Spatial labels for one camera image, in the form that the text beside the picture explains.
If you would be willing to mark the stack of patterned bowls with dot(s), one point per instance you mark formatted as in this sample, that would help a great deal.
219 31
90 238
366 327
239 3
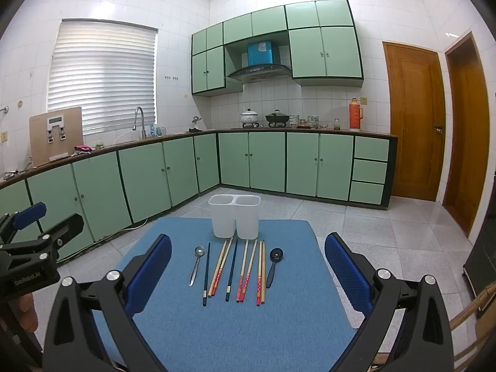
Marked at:
312 121

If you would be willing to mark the black appliance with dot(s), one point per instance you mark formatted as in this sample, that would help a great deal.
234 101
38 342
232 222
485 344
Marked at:
484 263

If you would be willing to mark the green base cabinet run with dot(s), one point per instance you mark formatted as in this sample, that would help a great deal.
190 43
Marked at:
143 178

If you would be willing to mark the black wok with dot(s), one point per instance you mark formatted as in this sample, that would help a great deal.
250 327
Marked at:
277 117

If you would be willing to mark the cardboard box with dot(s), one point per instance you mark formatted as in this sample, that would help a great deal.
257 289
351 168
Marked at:
42 139

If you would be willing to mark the blue box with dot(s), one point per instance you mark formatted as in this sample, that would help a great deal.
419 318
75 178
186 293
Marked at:
261 52

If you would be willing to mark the person's left hand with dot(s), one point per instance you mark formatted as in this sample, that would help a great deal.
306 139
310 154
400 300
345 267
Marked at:
24 312

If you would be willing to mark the metal faucet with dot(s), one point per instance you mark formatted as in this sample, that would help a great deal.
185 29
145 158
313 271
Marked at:
142 124

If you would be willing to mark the white cooking pot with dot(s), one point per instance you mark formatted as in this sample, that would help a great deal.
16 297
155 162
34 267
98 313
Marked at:
249 117

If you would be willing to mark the wooden door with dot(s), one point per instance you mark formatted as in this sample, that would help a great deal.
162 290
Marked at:
414 124
467 143

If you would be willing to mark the black chopstick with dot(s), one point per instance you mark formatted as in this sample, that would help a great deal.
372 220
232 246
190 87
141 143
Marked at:
206 275
232 271

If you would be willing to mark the orange thermos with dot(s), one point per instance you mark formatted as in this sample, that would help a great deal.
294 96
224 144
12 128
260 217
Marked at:
355 118

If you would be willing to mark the metal spoon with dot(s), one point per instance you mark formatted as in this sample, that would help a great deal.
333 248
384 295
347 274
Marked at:
199 251

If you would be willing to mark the plain wooden chopstick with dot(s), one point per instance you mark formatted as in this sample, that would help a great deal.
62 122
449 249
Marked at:
264 275

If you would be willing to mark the green base cabinet with drawers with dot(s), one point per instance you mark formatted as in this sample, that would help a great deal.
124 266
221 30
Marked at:
302 162

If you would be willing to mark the blue table cloth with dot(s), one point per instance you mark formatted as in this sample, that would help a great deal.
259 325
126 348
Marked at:
294 298

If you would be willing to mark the red cloth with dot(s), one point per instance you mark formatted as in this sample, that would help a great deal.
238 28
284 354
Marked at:
83 148

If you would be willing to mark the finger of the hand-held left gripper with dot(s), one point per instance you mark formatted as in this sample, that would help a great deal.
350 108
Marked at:
29 215
64 228

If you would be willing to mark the glass jar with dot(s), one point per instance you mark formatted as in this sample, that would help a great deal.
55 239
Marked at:
337 124

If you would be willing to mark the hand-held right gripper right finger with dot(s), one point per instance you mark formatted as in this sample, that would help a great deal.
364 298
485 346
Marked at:
343 275

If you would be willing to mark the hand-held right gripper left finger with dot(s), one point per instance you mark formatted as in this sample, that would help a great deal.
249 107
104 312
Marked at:
155 275

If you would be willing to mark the black spoon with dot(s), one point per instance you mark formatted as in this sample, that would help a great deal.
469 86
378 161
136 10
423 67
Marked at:
276 255

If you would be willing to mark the white window blind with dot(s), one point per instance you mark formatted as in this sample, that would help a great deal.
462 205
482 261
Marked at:
100 77

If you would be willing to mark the wooden chair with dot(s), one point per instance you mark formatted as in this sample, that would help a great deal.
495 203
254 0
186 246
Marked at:
471 306

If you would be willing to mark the white plastic utensil holder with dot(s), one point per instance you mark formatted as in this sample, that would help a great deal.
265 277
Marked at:
224 221

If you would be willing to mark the plastic bottles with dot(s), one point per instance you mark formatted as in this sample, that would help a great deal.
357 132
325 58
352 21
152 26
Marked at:
157 130

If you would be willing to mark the black range hood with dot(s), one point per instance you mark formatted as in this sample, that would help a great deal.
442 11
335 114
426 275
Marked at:
259 71

